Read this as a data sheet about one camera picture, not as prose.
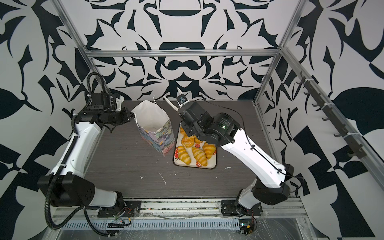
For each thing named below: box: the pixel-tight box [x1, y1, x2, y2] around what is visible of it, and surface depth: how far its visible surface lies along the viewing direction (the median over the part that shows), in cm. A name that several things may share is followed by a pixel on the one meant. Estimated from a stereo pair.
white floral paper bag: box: [131, 95, 176, 156], surface depth 85 cm
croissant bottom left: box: [177, 145, 191, 166], surface depth 91 cm
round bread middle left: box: [181, 134, 195, 148], surface depth 96 cm
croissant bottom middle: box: [191, 147, 208, 167], surface depth 90 cm
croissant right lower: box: [203, 142, 216, 159], surface depth 93 cm
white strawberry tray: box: [173, 123, 218, 170], surface depth 92 cm
